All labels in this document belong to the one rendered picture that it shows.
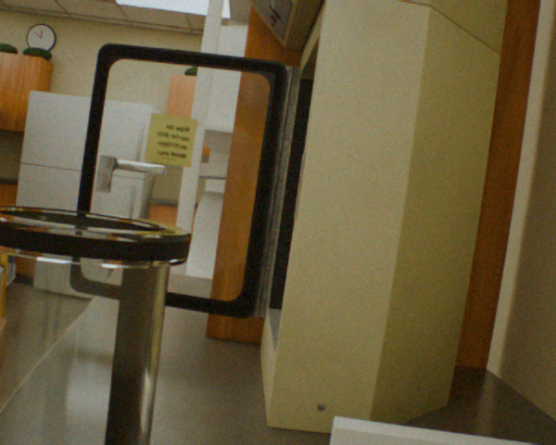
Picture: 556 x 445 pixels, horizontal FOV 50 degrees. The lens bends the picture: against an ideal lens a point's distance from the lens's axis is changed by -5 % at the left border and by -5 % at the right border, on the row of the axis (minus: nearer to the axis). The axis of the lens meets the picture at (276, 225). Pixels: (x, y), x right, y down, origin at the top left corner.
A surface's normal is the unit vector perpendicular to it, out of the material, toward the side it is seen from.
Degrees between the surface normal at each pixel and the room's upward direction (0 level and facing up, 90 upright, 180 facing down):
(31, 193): 90
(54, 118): 90
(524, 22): 90
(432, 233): 90
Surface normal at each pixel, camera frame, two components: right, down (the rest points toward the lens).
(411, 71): 0.05, 0.06
